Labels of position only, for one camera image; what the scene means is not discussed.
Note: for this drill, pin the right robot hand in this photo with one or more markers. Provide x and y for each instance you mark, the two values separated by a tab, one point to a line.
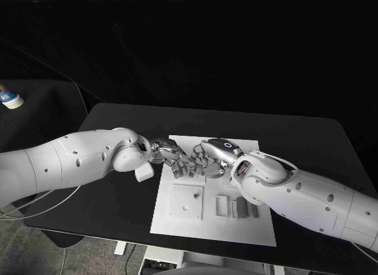
218	150

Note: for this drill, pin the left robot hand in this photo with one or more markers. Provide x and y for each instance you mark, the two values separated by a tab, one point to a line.
166	150

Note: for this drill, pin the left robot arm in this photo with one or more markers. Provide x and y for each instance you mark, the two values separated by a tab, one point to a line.
82	156

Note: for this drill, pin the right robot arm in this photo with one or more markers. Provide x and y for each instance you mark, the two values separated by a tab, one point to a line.
300	199

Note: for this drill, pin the white task board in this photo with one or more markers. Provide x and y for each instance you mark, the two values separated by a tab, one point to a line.
213	227

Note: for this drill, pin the grey block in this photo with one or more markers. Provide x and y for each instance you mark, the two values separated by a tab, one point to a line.
242	207

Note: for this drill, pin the grey long peg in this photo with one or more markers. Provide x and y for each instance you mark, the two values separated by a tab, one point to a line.
254	211

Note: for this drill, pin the white table leg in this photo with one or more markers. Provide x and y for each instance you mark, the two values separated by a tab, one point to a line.
120	248

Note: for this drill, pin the power strip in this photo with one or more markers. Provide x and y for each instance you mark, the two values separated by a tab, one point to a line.
159	265

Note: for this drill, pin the white bottle with blue label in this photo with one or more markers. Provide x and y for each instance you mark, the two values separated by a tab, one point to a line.
4	93

